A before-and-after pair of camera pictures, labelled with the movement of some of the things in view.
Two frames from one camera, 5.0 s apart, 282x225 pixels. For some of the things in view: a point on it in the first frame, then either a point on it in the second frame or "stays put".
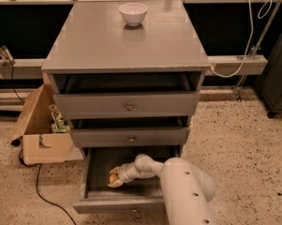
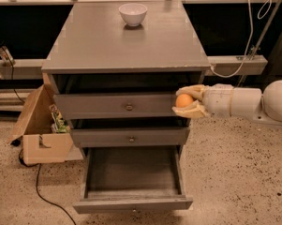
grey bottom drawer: (142, 195) stays put
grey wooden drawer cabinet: (126, 90) stays put
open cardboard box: (40, 144) stays put
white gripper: (124, 174) to (217, 99)
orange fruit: (112, 178) to (184, 100)
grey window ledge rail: (30, 67) stays put
